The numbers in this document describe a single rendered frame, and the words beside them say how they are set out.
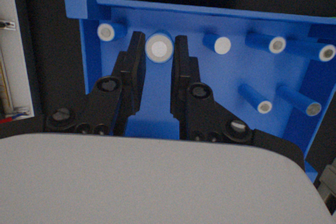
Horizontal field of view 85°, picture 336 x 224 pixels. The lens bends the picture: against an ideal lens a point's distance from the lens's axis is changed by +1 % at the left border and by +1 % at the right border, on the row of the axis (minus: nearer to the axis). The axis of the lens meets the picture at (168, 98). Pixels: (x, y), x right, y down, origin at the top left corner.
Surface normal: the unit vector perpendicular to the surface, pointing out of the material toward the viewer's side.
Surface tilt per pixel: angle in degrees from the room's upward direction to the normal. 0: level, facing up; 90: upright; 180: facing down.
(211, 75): 0
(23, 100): 21
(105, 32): 0
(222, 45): 0
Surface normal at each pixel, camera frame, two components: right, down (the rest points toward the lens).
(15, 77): 0.36, 0.39
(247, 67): 0.00, 0.37
